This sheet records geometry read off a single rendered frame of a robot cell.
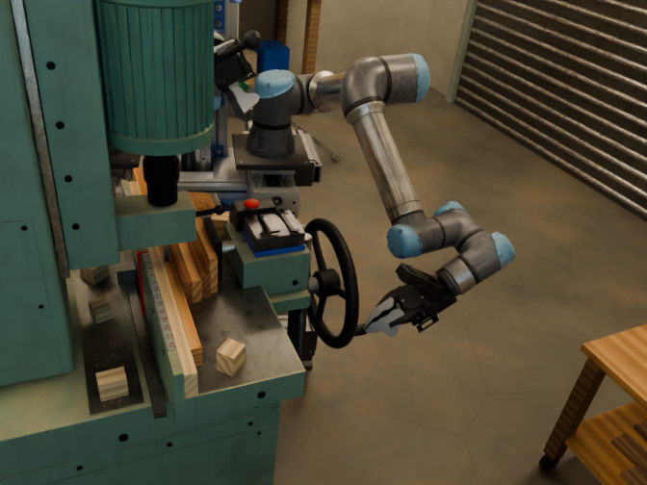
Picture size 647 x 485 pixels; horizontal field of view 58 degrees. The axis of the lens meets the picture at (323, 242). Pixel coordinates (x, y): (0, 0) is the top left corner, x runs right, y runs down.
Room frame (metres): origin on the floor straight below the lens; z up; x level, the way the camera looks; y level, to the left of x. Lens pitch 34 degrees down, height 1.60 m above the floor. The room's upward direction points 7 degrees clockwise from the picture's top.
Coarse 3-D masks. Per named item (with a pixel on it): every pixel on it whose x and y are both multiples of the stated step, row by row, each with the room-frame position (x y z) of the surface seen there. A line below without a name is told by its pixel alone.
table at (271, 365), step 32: (224, 256) 0.96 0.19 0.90; (224, 288) 0.86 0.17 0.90; (256, 288) 0.87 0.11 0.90; (224, 320) 0.77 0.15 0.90; (256, 320) 0.78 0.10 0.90; (160, 352) 0.70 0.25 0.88; (256, 352) 0.70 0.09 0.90; (288, 352) 0.71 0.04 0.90; (224, 384) 0.63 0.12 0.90; (256, 384) 0.64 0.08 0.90; (288, 384) 0.66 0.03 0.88; (192, 416) 0.59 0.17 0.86
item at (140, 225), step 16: (128, 208) 0.84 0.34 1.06; (144, 208) 0.85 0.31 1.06; (160, 208) 0.86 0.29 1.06; (176, 208) 0.86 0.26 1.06; (192, 208) 0.87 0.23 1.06; (128, 224) 0.82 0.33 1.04; (144, 224) 0.83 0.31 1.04; (160, 224) 0.84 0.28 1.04; (176, 224) 0.85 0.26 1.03; (192, 224) 0.87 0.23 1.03; (128, 240) 0.82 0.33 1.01; (144, 240) 0.83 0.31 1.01; (160, 240) 0.84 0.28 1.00; (176, 240) 0.85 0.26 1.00; (192, 240) 0.87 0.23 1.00
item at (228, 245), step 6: (204, 222) 0.94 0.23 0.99; (210, 222) 0.93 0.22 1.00; (210, 228) 0.91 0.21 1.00; (210, 234) 0.89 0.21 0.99; (216, 234) 0.89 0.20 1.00; (210, 240) 0.89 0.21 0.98; (216, 240) 0.88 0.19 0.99; (234, 240) 0.93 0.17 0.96; (240, 240) 0.93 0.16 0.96; (216, 246) 0.87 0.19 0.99; (222, 246) 0.91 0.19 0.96; (228, 246) 0.91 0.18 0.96; (234, 246) 0.92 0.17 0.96; (216, 252) 0.87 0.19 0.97; (222, 252) 0.91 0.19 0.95; (228, 252) 0.91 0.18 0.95
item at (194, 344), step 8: (136, 168) 1.21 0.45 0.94; (136, 176) 1.17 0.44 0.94; (144, 184) 1.14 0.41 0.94; (144, 192) 1.10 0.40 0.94; (168, 272) 0.83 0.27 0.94; (176, 272) 0.84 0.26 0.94; (168, 280) 0.81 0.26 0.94; (176, 280) 0.82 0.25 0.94; (176, 288) 0.79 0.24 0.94; (176, 296) 0.77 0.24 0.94; (184, 296) 0.77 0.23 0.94; (176, 304) 0.75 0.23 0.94; (184, 304) 0.75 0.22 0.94; (184, 312) 0.74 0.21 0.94; (184, 320) 0.71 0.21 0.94; (192, 320) 0.72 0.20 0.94; (184, 328) 0.70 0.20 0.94; (192, 328) 0.70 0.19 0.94; (192, 336) 0.68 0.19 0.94; (192, 344) 0.66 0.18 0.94; (200, 344) 0.67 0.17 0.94; (192, 352) 0.65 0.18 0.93; (200, 352) 0.66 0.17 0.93; (200, 360) 0.66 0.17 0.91
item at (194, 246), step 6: (192, 246) 0.90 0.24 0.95; (198, 246) 0.91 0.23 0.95; (192, 252) 0.89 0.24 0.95; (198, 252) 0.89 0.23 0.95; (198, 258) 0.87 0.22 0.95; (198, 264) 0.85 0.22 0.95; (204, 264) 0.85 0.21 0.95; (198, 270) 0.84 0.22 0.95; (204, 270) 0.84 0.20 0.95; (204, 276) 0.82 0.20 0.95; (210, 276) 0.83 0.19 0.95; (204, 282) 0.82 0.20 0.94; (210, 282) 0.83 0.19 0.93; (204, 288) 0.82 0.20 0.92; (210, 288) 0.83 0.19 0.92; (204, 294) 0.82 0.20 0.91; (210, 294) 0.83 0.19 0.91
